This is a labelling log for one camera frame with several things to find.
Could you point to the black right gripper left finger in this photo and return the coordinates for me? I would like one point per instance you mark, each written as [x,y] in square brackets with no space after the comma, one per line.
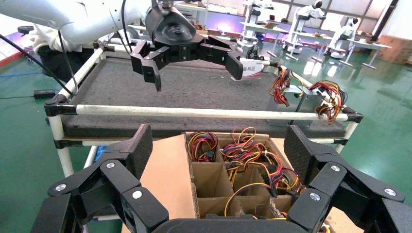
[96,193]

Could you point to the black round stool seat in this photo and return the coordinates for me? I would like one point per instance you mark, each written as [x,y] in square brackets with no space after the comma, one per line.
[25,29]

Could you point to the black power adapter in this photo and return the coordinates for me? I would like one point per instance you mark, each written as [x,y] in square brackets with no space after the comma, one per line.
[45,94]

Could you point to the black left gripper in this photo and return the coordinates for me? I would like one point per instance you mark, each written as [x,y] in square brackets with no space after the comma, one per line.
[170,29]

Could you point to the white bench with jars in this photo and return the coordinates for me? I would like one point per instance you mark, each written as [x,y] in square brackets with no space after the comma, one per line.
[219,8]

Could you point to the stacked brown cardboard cartons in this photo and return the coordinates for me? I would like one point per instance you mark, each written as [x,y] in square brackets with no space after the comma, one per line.
[396,48]

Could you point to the cardboard box with dividers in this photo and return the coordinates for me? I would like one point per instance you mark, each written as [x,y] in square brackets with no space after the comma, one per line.
[167,180]

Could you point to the white red sign card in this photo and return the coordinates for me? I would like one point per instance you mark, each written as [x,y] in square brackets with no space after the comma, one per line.
[252,69]

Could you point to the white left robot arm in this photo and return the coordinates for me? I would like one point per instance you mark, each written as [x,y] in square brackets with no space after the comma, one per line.
[80,19]

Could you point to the black foam-topped work table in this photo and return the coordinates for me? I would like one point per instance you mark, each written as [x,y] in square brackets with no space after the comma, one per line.
[193,112]

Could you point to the seated person white sweater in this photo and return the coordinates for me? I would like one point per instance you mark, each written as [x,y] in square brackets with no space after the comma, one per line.
[58,61]

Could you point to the blue plastic bag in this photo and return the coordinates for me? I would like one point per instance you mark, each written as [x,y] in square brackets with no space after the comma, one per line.
[100,153]

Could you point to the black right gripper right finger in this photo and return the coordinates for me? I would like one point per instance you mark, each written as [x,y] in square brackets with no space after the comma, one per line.
[338,193]

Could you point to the cardboard box brown items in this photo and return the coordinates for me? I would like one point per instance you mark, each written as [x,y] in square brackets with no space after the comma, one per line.
[202,30]

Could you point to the dark grey foam mat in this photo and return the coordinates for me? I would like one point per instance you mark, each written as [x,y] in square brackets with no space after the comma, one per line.
[193,90]

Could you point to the white humanoid robot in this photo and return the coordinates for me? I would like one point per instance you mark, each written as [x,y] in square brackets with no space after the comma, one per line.
[305,13]
[256,9]
[346,32]

